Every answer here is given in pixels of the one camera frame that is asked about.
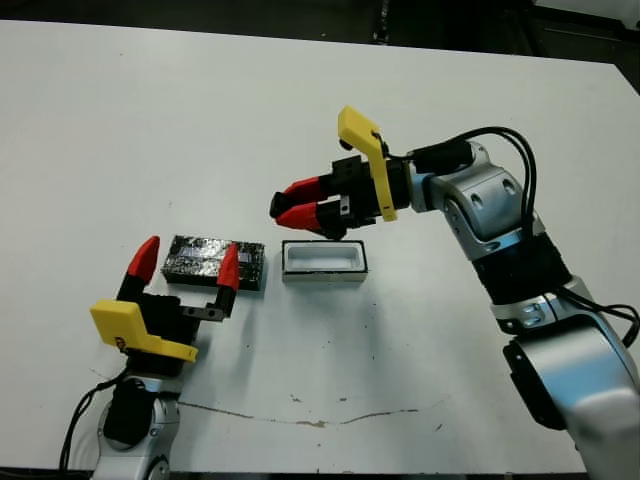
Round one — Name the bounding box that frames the right gripper black yellow body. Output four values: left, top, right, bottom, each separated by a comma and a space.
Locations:
329, 105, 414, 236

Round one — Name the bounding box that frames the black glossy box lid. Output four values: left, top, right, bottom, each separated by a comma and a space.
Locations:
160, 234, 266, 292

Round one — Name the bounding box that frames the dark metal stand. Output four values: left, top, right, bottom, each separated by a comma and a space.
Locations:
372, 0, 394, 45

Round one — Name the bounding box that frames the left gripper black yellow body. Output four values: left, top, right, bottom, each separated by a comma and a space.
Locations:
89, 292, 226, 377

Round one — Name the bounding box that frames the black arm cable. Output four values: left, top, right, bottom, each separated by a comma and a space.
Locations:
413, 125, 640, 347
58, 369, 132, 471

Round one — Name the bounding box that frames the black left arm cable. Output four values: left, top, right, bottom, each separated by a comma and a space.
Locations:
58, 369, 132, 471

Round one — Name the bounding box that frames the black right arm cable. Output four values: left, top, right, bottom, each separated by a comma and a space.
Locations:
413, 125, 640, 347

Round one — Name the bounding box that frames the black slim camera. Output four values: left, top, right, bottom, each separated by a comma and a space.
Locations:
268, 191, 292, 224

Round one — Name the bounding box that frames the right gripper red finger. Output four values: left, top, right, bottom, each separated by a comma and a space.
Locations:
276, 199, 347, 237
282, 174, 337, 206

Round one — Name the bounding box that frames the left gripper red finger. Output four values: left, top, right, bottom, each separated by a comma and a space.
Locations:
212, 242, 241, 317
117, 235, 161, 301

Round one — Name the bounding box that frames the white-lined camera box base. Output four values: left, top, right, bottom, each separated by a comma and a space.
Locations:
281, 239, 370, 285

